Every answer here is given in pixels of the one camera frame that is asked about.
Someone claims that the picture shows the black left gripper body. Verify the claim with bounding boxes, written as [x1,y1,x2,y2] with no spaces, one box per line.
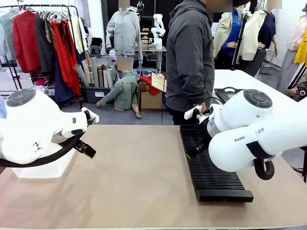
[73,137,87,150]

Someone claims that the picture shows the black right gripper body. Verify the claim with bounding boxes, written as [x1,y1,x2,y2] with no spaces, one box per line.
[198,117,213,147]

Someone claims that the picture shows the black slotted PCB rack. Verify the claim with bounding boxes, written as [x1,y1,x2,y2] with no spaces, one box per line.
[179,124,254,203]

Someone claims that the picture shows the clear plastic box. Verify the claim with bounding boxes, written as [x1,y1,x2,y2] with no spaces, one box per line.
[12,143,78,179]

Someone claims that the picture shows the grey bin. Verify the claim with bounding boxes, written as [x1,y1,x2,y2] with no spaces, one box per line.
[83,86,114,104]

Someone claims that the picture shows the cardboard box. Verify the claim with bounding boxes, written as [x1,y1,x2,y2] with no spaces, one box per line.
[138,90,166,111]

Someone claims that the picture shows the white table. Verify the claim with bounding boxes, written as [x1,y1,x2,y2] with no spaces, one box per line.
[212,69,307,113]

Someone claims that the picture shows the child mannequin in green jacket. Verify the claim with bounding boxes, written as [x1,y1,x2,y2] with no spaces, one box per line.
[95,62,142,119]

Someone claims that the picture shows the cardboard tube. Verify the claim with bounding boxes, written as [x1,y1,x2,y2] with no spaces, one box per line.
[73,63,91,88]

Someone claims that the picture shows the light wooden board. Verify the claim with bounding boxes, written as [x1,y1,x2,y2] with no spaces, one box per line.
[151,72,167,93]

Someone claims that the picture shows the person in grey jacket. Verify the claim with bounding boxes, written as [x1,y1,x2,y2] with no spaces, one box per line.
[165,0,215,126]

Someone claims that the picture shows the red cloth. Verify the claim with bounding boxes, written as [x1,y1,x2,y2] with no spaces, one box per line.
[140,75,162,95]

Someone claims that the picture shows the red dress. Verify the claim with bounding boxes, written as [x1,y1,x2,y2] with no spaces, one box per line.
[51,20,82,96]

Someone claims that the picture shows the black metal stand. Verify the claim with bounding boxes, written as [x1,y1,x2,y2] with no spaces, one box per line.
[0,58,24,92]

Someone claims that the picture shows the black pole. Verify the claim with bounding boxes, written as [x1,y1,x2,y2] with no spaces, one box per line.
[231,11,249,71]

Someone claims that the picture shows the black garment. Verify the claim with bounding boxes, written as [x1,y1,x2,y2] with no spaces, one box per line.
[35,16,57,75]

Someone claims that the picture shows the mannequin in beige coat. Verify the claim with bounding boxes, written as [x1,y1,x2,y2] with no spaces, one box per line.
[213,0,248,70]

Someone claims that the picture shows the mannequin in cream jacket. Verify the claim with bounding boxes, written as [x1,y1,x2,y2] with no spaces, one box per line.
[241,0,279,77]

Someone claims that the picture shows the cream garment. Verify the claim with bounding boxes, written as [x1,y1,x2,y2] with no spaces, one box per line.
[69,16,88,55]

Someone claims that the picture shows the red shirt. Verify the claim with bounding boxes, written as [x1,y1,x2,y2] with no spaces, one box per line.
[13,11,41,74]

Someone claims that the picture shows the mannequin in grey hoodie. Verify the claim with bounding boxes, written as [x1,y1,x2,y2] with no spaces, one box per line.
[105,0,143,63]

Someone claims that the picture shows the mannequin in yellow garment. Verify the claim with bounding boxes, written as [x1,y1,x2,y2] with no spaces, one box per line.
[275,7,307,94]

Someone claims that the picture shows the black clothes rack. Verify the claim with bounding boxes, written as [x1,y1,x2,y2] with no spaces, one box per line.
[0,3,84,110]

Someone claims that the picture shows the light grey garment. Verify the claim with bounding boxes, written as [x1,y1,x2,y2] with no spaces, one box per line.
[0,9,18,62]

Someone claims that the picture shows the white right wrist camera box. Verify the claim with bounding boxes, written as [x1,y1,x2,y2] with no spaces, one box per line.
[184,105,202,120]

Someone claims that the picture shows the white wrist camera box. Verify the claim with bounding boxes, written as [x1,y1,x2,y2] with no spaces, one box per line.
[81,107,100,125]
[184,105,202,120]

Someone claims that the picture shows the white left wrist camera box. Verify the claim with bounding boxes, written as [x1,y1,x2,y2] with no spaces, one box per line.
[81,107,100,125]

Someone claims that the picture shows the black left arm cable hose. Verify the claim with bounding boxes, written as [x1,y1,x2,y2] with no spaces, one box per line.
[0,134,84,168]

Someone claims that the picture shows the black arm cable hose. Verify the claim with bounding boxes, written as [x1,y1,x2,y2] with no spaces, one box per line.
[253,158,275,181]
[0,134,84,168]

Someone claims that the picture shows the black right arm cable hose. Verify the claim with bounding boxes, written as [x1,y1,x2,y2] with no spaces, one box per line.
[253,158,275,181]

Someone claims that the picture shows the black camera tripod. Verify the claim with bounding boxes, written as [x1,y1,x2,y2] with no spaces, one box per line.
[283,146,307,183]

